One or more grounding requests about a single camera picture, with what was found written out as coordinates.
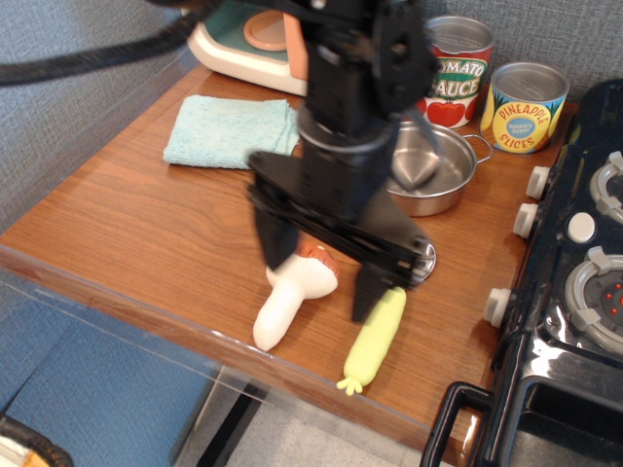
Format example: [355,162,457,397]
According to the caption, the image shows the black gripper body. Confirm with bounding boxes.
[248,123,431,289]

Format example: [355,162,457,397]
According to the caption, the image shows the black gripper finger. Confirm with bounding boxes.
[254,207,299,270]
[351,263,389,322]

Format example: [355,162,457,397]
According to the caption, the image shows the yellow handled metal spoon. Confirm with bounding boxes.
[337,285,407,396]

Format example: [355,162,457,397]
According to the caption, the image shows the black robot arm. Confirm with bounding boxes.
[249,1,436,322]

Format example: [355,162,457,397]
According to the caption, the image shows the plush mushroom toy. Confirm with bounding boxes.
[252,241,340,351]

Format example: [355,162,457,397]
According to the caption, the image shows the light blue rag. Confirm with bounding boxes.
[164,95,299,169]

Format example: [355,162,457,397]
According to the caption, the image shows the small steel pot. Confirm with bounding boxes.
[386,122,493,217]

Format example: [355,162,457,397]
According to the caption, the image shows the teal toy microwave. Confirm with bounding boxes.
[188,1,308,96]

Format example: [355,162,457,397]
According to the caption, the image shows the tomato sauce can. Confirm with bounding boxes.
[418,16,495,128]

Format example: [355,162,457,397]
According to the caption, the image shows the pineapple slices can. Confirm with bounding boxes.
[480,62,569,155]

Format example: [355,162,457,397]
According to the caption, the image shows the black toy stove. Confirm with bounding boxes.
[421,79,622,466]

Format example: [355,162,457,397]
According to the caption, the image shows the clear acrylic barrier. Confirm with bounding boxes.
[1,252,421,466]

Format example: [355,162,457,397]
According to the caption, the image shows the orange object at corner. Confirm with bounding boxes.
[0,413,74,467]

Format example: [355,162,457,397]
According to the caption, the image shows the black sleeved cable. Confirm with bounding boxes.
[0,18,196,88]

